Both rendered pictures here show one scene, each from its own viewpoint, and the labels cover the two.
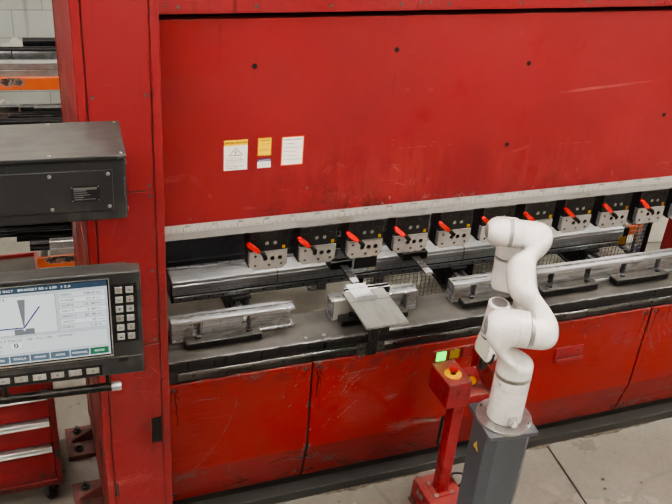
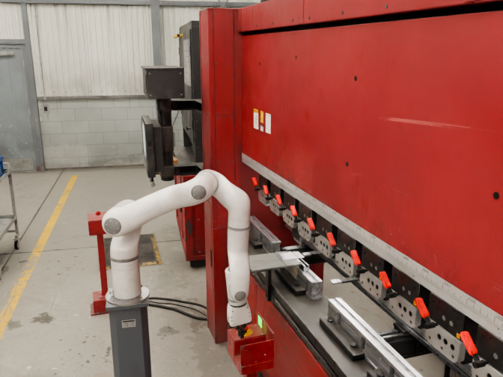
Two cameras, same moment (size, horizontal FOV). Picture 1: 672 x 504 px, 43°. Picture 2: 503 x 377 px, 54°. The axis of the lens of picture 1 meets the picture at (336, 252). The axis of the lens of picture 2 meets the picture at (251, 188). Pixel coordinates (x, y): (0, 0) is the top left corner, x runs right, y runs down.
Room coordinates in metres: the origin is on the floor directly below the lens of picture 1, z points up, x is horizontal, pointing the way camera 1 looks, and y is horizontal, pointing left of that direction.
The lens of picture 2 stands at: (2.97, -2.56, 2.05)
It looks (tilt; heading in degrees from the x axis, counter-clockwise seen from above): 15 degrees down; 94
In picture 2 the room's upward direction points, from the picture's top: straight up
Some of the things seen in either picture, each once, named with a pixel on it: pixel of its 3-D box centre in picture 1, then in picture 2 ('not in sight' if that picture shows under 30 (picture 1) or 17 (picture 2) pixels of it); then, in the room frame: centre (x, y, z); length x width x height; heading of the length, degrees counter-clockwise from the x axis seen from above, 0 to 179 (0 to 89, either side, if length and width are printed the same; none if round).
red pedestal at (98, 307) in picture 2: not in sight; (102, 261); (1.48, 1.03, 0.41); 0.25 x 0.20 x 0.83; 23
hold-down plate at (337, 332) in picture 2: (491, 298); (340, 336); (3.20, -0.70, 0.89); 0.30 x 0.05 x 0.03; 113
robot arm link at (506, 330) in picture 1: (509, 343); (125, 228); (2.27, -0.58, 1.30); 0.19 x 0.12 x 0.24; 88
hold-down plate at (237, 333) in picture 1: (223, 337); (251, 238); (2.73, 0.41, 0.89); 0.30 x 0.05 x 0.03; 113
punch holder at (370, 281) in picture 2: (533, 215); (380, 271); (3.32, -0.84, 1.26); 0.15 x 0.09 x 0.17; 113
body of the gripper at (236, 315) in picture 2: (488, 344); (239, 311); (2.76, -0.63, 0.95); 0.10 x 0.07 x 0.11; 24
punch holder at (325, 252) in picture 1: (314, 239); (281, 198); (2.93, 0.09, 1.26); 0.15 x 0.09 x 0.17; 113
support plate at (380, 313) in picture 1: (375, 307); (270, 260); (2.88, -0.18, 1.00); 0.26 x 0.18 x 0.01; 23
